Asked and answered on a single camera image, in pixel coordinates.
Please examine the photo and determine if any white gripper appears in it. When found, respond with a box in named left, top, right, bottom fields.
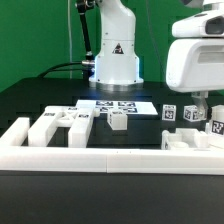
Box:
left=166, top=38, right=224, bottom=120

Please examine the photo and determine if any white chair seat part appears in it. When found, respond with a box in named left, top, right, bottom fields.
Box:
left=161, top=128, right=209, bottom=151

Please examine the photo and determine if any small tagged nut cube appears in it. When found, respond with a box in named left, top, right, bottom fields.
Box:
left=183, top=105, right=201, bottom=122
left=162, top=104, right=176, bottom=121

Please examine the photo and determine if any white tag sheet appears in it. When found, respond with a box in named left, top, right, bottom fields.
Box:
left=76, top=100, right=158, bottom=115

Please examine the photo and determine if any white U-shaped fence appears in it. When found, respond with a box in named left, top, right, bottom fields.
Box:
left=0, top=118, right=224, bottom=175

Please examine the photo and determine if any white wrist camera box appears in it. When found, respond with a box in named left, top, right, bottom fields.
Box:
left=172, top=12, right=224, bottom=38

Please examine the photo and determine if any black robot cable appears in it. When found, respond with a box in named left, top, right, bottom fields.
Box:
left=36, top=0, right=98, bottom=80

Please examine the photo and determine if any white chair back frame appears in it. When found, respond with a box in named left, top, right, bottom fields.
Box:
left=28, top=106, right=100, bottom=148

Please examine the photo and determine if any thin white cable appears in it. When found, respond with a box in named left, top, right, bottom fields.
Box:
left=67, top=0, right=74, bottom=80

